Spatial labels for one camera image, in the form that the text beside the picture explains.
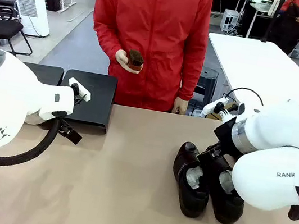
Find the person's right hand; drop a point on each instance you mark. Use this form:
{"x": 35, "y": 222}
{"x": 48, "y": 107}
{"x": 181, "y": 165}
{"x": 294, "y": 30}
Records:
{"x": 122, "y": 59}

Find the white desk with black frame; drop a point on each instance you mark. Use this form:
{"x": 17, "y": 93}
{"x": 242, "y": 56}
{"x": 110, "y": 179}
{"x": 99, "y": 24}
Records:
{"x": 261, "y": 7}

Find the brown shoe brush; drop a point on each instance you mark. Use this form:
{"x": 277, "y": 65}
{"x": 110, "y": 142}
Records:
{"x": 135, "y": 58}

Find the white air purifier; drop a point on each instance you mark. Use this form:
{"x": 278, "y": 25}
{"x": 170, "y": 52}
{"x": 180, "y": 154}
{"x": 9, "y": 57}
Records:
{"x": 33, "y": 19}

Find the black plastic stool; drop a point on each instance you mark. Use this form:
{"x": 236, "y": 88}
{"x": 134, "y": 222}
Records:
{"x": 207, "y": 81}

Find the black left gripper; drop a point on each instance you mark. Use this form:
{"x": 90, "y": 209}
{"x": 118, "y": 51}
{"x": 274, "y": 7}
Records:
{"x": 70, "y": 132}

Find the black leather monk shoe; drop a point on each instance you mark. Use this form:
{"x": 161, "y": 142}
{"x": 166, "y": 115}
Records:
{"x": 222, "y": 211}
{"x": 189, "y": 200}

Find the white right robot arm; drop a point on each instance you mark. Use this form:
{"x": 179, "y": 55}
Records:
{"x": 278, "y": 124}

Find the white tissue paper stuffing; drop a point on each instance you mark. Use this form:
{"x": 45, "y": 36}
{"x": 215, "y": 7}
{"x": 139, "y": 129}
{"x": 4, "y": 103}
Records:
{"x": 194, "y": 177}
{"x": 225, "y": 181}

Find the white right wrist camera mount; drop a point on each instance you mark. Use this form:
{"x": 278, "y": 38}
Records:
{"x": 210, "y": 107}

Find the person in black apron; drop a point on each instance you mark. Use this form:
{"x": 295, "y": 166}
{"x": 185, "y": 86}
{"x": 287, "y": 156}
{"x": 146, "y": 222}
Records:
{"x": 294, "y": 21}

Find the person's left hand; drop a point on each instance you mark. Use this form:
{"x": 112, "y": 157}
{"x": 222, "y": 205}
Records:
{"x": 181, "y": 105}

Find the black shoe stand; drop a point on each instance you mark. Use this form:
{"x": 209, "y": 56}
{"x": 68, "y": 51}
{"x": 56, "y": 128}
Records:
{"x": 96, "y": 109}

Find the person's left forearm red sleeve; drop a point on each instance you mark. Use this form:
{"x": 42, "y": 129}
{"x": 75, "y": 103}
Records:
{"x": 190, "y": 76}

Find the black office chair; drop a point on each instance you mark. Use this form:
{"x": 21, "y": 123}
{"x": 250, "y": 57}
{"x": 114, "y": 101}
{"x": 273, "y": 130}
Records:
{"x": 0, "y": 27}

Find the white computer case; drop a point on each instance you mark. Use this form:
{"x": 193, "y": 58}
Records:
{"x": 228, "y": 20}

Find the person's right forearm red sleeve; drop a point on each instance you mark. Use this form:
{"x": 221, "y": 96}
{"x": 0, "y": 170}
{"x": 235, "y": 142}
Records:
{"x": 102, "y": 47}

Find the black computer tower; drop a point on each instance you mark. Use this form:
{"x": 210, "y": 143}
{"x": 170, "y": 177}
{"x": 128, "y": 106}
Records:
{"x": 53, "y": 0}

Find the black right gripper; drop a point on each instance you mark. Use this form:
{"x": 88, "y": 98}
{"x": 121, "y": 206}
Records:
{"x": 226, "y": 135}

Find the person in red jacket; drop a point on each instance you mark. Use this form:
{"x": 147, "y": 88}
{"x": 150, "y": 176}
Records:
{"x": 156, "y": 33}

